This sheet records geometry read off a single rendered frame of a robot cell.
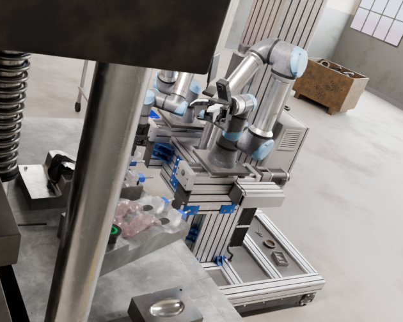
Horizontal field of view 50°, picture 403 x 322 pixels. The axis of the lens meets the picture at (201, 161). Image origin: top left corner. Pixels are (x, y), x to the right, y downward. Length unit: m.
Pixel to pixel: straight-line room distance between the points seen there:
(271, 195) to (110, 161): 1.78
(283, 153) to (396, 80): 9.54
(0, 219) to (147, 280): 1.11
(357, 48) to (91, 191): 12.43
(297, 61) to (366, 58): 10.72
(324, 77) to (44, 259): 7.17
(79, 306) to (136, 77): 0.33
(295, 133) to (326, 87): 5.87
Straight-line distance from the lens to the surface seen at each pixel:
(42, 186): 1.94
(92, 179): 0.51
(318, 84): 8.37
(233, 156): 2.10
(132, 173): 2.05
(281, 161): 2.52
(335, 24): 12.99
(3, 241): 0.60
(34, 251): 1.71
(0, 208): 0.64
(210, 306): 1.67
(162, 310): 1.52
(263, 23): 2.24
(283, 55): 1.89
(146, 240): 1.72
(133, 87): 0.46
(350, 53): 12.94
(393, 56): 12.09
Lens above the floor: 1.91
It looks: 25 degrees down
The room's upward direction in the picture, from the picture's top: 19 degrees clockwise
